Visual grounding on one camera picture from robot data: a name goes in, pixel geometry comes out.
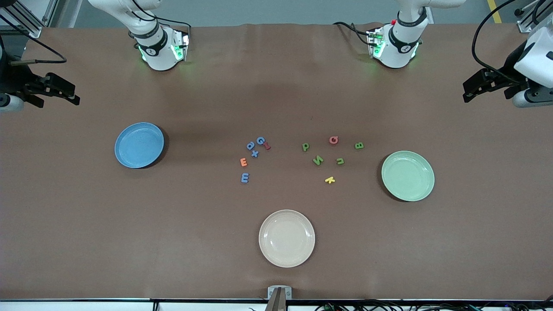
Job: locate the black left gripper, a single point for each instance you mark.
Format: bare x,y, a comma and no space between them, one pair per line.
508,67

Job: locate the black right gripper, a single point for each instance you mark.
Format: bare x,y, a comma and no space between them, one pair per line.
14,77

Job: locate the yellow letter k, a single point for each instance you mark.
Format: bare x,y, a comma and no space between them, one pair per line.
329,180

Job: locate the green letter N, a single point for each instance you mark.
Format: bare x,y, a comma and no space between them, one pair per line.
318,160

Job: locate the blue letter E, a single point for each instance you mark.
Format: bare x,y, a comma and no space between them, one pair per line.
243,177

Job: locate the blue letter G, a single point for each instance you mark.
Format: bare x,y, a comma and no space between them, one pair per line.
258,140

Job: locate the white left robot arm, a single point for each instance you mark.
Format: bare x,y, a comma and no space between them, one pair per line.
395,52

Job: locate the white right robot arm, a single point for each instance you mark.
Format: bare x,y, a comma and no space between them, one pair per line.
157,54

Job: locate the blue plate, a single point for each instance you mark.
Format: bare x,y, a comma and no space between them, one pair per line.
138,147

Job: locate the green plate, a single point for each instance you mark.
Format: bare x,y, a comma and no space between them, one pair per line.
408,176

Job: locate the brown table cloth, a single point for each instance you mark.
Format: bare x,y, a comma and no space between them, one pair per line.
86,237

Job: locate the pink letter Q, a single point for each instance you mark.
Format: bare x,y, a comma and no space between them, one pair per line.
333,143

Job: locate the red letter I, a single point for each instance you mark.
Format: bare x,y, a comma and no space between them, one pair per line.
267,145

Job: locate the beige plate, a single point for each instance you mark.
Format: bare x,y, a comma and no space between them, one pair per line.
287,238

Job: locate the aluminium frame profile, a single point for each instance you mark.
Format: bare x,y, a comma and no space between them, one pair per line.
26,23
525,26

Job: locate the grey metal camera bracket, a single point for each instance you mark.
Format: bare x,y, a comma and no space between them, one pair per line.
279,298

